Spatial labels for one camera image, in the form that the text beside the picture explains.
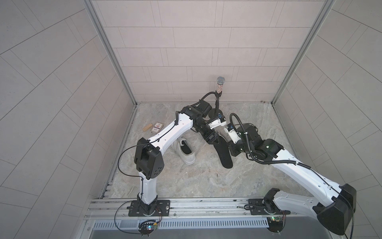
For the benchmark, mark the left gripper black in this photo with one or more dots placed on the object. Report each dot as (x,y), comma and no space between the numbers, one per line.
(209,139)

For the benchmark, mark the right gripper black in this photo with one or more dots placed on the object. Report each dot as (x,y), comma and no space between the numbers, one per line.
(233,151)

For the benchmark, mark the black insole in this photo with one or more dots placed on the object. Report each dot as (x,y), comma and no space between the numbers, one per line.
(185,148)
(223,152)

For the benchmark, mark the white sneaker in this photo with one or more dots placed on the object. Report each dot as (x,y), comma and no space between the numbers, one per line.
(223,133)
(187,159)

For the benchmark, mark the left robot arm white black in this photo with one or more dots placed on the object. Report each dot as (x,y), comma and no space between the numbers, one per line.
(149,152)

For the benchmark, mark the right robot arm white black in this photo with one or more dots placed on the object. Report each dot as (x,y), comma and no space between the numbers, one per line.
(333,205)

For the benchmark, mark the black stand with microphone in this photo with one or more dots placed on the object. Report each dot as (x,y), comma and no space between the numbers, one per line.
(220,86)

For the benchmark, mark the small printed card box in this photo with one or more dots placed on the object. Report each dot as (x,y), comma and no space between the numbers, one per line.
(157,127)

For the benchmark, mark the small wooden block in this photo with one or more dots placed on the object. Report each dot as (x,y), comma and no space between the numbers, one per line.
(147,127)

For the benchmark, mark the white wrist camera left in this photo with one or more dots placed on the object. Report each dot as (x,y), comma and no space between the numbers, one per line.
(218,122)

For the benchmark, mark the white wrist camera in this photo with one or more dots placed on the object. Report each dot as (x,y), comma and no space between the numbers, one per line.
(218,122)
(229,129)

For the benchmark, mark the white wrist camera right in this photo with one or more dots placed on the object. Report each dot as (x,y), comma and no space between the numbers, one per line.
(229,129)

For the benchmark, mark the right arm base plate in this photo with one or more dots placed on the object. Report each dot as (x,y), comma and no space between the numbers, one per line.
(264,207)

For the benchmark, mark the right controller board with cables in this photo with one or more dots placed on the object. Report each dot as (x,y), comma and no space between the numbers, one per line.
(275,224)

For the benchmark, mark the controller board with cables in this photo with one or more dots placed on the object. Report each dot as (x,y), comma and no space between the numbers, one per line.
(145,228)
(275,224)

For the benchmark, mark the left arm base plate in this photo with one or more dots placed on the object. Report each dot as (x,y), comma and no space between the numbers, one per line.
(162,207)

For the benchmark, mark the left controller board with cables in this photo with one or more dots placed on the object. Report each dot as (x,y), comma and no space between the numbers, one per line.
(145,228)

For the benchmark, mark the aluminium mounting rail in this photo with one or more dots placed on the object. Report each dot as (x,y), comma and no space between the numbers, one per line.
(182,208)

